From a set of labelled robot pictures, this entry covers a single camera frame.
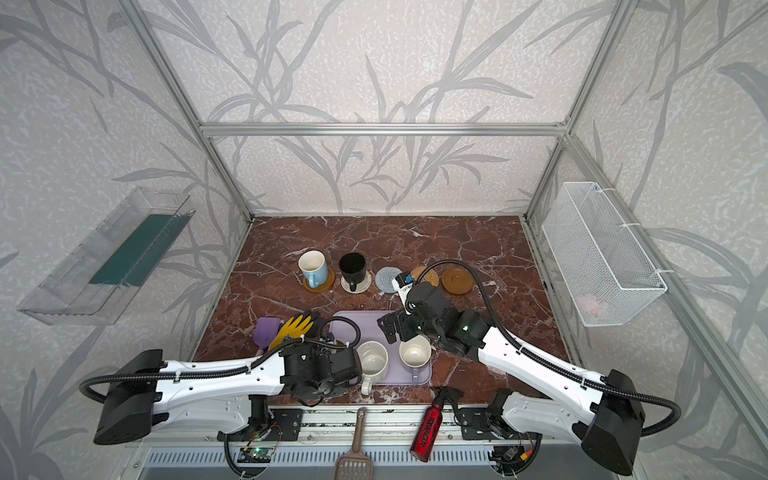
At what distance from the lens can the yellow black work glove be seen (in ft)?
2.90

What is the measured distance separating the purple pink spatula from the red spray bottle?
48 cm

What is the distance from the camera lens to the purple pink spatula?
882 millimetres

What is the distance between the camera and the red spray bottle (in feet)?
2.27
